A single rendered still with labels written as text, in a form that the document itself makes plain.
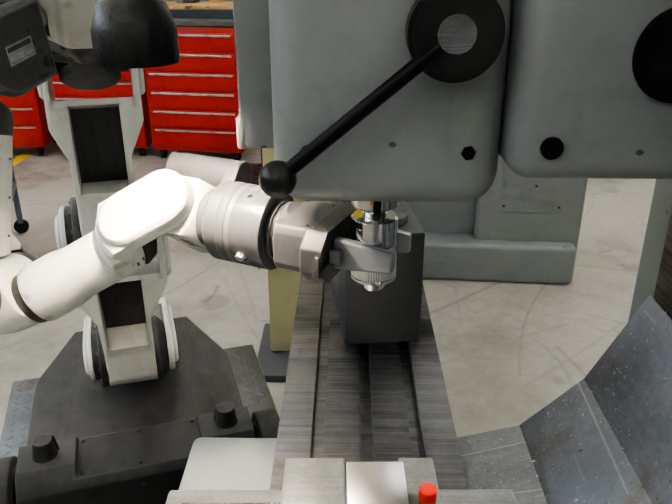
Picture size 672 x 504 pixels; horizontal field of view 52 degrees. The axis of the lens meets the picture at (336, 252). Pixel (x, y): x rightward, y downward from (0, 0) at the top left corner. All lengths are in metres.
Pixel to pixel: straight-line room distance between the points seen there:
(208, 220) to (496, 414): 1.95
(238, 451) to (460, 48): 0.68
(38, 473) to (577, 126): 1.19
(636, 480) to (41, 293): 0.70
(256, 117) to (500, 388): 2.17
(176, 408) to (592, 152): 1.23
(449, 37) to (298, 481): 0.42
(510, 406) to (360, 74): 2.16
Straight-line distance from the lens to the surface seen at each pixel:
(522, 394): 2.69
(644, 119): 0.58
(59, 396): 1.74
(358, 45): 0.55
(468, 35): 0.52
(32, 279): 0.85
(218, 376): 1.71
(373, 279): 0.69
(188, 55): 5.30
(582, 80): 0.56
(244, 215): 0.71
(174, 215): 0.74
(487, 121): 0.57
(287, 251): 0.69
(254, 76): 0.64
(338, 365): 1.04
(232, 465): 1.00
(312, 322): 1.16
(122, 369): 1.58
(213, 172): 0.78
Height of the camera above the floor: 1.51
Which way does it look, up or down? 24 degrees down
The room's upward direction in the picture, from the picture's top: straight up
